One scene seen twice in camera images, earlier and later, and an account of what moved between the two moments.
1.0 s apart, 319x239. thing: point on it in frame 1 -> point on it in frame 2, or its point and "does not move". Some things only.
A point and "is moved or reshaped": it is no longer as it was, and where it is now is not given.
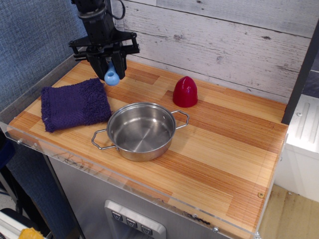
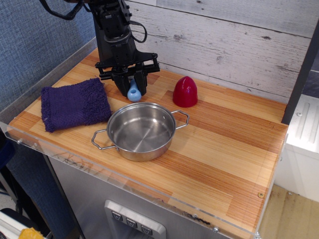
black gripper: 100,37 -> 126,59
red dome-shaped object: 185,93 does not move
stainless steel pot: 141,131 does not move
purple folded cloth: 74,105 does not move
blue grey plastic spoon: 111,77 is moved or reshaped
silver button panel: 122,222 does not move
